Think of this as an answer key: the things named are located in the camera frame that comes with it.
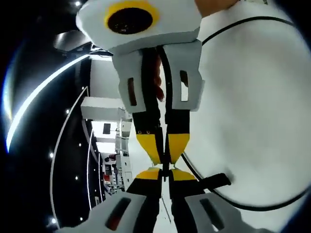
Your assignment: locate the long curved ceiling light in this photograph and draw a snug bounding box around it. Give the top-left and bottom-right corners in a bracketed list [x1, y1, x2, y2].
[6, 51, 112, 153]

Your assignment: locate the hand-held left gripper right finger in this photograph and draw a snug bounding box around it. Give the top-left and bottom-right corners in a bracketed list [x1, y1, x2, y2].
[169, 168, 245, 233]

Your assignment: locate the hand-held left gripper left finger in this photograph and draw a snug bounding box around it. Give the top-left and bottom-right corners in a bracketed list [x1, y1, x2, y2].
[87, 167, 163, 233]

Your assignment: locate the black charging cable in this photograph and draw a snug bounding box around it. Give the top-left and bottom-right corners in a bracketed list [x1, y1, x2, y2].
[181, 16, 311, 209]

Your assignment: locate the person's right hand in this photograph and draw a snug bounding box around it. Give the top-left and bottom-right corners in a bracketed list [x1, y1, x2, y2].
[195, 0, 241, 17]

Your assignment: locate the black Velcro strap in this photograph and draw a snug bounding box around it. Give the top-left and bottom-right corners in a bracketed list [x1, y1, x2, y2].
[194, 173, 232, 194]

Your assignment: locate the white desk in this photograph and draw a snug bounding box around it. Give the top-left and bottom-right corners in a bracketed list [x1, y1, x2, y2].
[159, 0, 311, 233]

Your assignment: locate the wide white pillar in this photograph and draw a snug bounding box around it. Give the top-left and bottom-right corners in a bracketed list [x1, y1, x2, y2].
[81, 97, 122, 119]

